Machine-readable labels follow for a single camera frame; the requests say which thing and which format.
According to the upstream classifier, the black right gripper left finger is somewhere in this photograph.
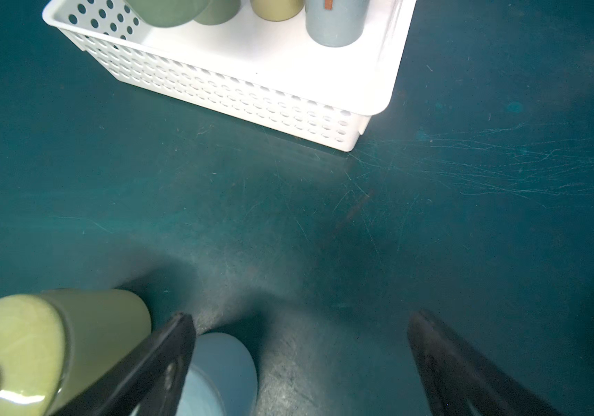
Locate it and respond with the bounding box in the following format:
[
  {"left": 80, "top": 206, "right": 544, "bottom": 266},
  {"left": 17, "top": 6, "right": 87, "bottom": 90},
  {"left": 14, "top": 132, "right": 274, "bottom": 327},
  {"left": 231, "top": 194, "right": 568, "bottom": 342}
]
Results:
[{"left": 55, "top": 312, "right": 196, "bottom": 415}]

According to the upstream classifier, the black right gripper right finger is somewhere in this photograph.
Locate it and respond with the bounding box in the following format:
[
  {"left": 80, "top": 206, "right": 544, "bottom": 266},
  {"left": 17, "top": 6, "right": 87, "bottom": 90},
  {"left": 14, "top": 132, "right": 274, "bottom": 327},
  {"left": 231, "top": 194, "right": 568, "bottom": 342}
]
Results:
[{"left": 407, "top": 310, "right": 560, "bottom": 415}]

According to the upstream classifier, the blue tea canister front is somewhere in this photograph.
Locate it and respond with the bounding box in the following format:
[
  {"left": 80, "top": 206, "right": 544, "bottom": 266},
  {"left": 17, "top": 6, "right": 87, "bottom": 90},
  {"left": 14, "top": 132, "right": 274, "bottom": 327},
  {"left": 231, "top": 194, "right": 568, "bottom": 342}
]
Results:
[{"left": 176, "top": 333, "right": 258, "bottom": 415}]

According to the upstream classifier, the blue tea canister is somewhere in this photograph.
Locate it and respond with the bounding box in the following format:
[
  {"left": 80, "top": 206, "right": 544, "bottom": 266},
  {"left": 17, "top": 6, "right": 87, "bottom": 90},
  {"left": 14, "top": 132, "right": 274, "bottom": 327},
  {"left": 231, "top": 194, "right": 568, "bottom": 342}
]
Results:
[
  {"left": 305, "top": 0, "right": 370, "bottom": 48},
  {"left": 176, "top": 333, "right": 258, "bottom": 415}
]

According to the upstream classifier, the yellow tea canister front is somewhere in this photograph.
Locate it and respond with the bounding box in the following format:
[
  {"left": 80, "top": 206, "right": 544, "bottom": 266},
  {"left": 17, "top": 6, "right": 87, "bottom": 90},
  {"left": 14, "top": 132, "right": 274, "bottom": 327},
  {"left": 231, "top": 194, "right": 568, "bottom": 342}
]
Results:
[{"left": 0, "top": 289, "right": 151, "bottom": 415}]

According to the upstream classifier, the yellow tea canister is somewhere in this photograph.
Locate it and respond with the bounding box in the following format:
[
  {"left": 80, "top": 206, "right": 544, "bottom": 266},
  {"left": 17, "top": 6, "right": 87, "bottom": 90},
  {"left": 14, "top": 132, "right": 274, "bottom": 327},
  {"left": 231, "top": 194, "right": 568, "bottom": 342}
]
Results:
[
  {"left": 250, "top": 0, "right": 304, "bottom": 22},
  {"left": 0, "top": 289, "right": 151, "bottom": 415}
]

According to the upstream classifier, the green tea canister front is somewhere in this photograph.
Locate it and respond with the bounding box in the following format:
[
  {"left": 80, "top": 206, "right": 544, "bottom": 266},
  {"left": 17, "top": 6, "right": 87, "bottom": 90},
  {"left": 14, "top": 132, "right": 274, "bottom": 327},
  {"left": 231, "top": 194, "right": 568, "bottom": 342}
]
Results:
[{"left": 125, "top": 0, "right": 210, "bottom": 28}]

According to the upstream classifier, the green tea canister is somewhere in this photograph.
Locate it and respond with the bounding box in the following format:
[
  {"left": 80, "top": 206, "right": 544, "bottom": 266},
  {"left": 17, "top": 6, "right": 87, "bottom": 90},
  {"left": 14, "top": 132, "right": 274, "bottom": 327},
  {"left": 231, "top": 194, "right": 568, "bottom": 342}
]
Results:
[
  {"left": 125, "top": 0, "right": 210, "bottom": 28},
  {"left": 195, "top": 0, "right": 241, "bottom": 26}
]

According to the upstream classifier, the white perforated plastic basket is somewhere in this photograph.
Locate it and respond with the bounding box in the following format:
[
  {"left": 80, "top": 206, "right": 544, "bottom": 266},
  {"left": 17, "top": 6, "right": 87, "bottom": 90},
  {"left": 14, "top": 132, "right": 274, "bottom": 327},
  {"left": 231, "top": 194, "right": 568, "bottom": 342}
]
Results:
[{"left": 42, "top": 1, "right": 415, "bottom": 152}]

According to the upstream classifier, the green tea canister back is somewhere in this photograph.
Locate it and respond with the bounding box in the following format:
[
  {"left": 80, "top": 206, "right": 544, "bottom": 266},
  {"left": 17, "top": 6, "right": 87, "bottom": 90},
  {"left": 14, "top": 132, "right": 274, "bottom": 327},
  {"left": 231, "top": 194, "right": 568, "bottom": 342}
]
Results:
[{"left": 195, "top": 0, "right": 241, "bottom": 26}]

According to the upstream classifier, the blue tea canister back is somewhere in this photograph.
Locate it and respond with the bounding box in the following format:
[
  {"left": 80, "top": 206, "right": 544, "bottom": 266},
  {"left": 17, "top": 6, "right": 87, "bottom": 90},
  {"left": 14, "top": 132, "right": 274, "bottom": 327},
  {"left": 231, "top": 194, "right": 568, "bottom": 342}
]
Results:
[{"left": 305, "top": 0, "right": 370, "bottom": 48}]

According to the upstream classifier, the yellow tea canister back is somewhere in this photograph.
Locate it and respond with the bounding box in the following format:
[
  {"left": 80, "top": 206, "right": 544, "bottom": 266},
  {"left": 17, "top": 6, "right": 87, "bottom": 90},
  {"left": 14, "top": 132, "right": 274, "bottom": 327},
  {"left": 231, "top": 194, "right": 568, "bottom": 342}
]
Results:
[{"left": 250, "top": 0, "right": 304, "bottom": 22}]

